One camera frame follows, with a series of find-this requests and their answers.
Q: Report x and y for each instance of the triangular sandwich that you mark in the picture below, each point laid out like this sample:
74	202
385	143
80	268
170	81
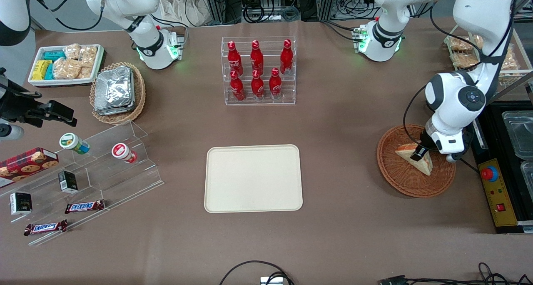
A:
425	166

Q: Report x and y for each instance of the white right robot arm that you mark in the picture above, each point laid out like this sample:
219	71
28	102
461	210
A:
125	1

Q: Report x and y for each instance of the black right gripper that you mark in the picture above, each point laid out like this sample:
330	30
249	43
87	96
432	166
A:
16	108

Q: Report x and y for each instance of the cream plastic serving tray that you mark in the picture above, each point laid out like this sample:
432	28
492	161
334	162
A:
253	178

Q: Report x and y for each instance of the bagged fried snack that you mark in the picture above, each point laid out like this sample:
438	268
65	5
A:
460	44
510	62
478	41
464	60

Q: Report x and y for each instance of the yellow control panel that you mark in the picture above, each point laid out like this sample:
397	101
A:
501	193

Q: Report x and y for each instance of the beige cloth bag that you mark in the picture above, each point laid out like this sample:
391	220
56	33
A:
183	6

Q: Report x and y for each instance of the black appliance box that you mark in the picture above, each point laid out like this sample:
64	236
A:
495	122

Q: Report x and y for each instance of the grey metal bar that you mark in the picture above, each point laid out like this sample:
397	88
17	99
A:
514	87

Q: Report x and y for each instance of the white rectangular snack tray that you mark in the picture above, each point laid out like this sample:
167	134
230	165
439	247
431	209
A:
62	82

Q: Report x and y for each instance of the red cola bottle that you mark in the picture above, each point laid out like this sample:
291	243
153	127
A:
237	88
275	84
286	56
257	56
234	59
257	86

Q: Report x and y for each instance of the round brown wicker basket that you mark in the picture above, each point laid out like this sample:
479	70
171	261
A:
408	181

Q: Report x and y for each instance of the snickers chocolate bar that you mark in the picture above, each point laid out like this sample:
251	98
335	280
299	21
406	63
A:
46	228
84	206

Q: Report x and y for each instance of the small black carton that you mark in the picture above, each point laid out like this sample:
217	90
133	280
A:
21	203
68	181

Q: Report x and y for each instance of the clear acrylic stepped shelf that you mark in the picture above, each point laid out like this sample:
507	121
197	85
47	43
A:
125	185

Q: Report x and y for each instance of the clear bag of crackers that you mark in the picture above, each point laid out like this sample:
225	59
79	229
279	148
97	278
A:
66	68
85	71
73	51
88	55

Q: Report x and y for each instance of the yellow snack packet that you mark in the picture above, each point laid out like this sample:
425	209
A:
41	69

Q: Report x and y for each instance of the red lid yogurt cup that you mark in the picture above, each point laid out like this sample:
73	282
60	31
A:
121	151

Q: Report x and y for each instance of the teal snack packet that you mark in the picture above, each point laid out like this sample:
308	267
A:
54	55
49	71

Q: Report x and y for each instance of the red cookie box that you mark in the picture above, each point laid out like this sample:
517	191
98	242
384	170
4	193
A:
25	164

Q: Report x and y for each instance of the green lid yogurt cup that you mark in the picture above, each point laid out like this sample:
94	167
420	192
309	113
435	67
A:
73	143

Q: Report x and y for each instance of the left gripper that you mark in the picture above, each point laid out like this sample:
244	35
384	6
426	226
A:
426	145

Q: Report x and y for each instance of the silver foil packet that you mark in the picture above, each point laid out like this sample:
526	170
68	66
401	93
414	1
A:
116	111
114	87

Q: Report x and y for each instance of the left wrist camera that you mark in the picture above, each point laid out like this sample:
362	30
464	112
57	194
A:
452	156

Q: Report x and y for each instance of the clear acrylic bottle rack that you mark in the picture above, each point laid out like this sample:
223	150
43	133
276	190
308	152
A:
266	101

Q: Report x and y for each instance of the oval tan wicker basket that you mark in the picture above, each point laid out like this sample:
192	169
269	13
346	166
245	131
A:
139	93

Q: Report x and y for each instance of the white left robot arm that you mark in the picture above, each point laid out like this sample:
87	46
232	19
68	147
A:
449	93

